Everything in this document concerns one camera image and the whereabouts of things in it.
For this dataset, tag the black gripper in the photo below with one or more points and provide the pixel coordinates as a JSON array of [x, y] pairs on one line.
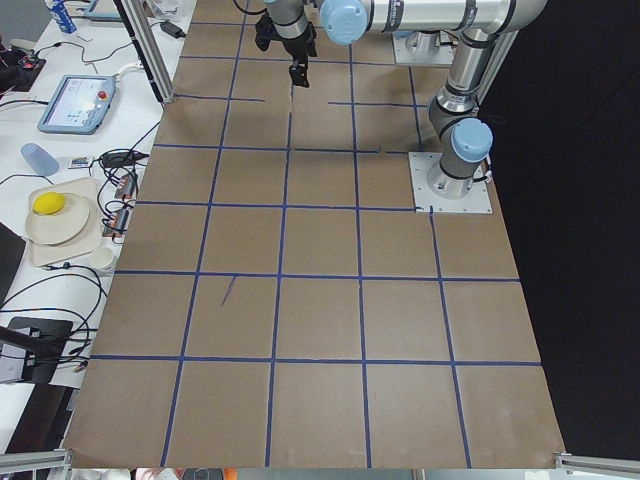
[[296, 46]]

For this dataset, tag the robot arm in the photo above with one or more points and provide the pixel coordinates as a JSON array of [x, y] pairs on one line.
[[461, 35]]

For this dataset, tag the black stand base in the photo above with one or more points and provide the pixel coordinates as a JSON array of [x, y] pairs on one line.
[[31, 349]]

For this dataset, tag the black power adapter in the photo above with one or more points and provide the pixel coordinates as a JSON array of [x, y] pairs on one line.
[[172, 29]]

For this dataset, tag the teach pendant tablet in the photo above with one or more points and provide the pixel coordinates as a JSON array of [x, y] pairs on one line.
[[79, 105]]

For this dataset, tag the white paper cup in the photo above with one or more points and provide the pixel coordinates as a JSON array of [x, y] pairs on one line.
[[103, 260]]

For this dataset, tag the blue plastic cup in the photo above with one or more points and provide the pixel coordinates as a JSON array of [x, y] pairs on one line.
[[40, 161]]

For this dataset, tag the yellow lemon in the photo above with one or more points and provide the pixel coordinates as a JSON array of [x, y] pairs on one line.
[[49, 203]]

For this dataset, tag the beige plate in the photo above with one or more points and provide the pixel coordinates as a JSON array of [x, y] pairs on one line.
[[62, 226]]

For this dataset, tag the beige tray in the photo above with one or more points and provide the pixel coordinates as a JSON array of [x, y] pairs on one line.
[[89, 239]]

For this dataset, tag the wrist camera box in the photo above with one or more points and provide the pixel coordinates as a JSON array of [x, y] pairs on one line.
[[264, 32]]

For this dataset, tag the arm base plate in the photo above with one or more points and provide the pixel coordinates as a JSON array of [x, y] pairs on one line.
[[435, 192], [424, 48]]

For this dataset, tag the aluminium frame post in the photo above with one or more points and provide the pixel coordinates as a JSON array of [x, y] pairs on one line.
[[139, 30]]

